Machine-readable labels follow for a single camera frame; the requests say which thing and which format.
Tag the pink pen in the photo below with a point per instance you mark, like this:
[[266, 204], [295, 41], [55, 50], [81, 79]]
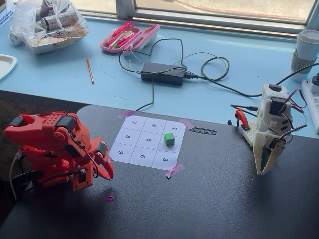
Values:
[[122, 27]]

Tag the clear plastic bag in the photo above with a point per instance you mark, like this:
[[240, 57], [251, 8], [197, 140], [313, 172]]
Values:
[[22, 22]]

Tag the grey window frame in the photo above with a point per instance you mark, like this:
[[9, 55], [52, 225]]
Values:
[[199, 21]]

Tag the white can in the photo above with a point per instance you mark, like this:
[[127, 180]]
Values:
[[16, 38]]

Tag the crumpled pink tape bit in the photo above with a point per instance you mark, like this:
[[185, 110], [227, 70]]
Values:
[[109, 199]]

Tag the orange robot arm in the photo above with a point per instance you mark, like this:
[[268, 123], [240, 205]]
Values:
[[49, 129]]

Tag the black power adapter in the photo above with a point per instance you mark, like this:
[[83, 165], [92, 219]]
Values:
[[162, 73]]

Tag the white plate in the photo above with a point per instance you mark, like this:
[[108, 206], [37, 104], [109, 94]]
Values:
[[6, 66]]

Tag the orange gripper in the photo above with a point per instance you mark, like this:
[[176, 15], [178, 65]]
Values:
[[101, 163]]

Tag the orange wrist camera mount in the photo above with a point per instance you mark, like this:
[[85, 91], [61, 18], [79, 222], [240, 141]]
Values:
[[82, 180]]

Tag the white power strip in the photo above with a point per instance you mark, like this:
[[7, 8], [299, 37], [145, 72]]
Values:
[[312, 104]]

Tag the white paper coffee cup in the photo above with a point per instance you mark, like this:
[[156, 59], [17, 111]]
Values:
[[306, 49]]

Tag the green cube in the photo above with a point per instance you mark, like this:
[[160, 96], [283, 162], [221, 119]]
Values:
[[169, 139]]

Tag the printed cardboard tray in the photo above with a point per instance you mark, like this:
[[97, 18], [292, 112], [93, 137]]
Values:
[[49, 48]]

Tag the white numbered grid sheet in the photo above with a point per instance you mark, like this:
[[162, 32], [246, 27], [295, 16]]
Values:
[[139, 152]]

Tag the grey open window sash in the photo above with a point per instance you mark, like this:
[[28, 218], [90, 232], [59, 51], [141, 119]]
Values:
[[124, 10]]

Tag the orange pencil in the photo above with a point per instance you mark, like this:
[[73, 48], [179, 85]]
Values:
[[89, 71]]

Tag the black plug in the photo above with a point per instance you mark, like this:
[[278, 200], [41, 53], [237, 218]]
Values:
[[316, 79]]

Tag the dark printed can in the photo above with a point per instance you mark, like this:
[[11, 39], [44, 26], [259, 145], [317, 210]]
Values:
[[45, 6], [57, 21]]

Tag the pink pencil case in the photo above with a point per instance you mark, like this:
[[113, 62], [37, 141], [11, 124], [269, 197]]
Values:
[[109, 48]]

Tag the black striped scale strip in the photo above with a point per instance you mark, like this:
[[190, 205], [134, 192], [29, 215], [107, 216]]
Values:
[[203, 131]]

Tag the white leader gripper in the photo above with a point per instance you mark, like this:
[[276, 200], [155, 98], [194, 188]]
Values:
[[264, 152]]

